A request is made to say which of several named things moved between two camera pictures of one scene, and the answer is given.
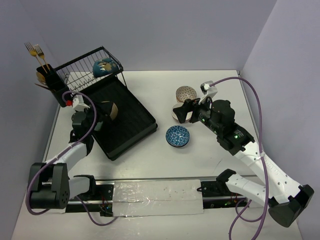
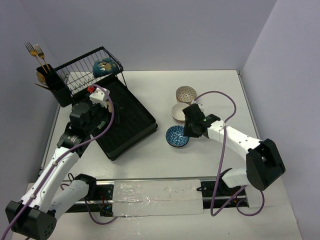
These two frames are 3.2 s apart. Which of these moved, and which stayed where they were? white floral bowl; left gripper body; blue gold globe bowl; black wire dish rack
Moved: left gripper body
Stayed: blue gold globe bowl; white floral bowl; black wire dish rack
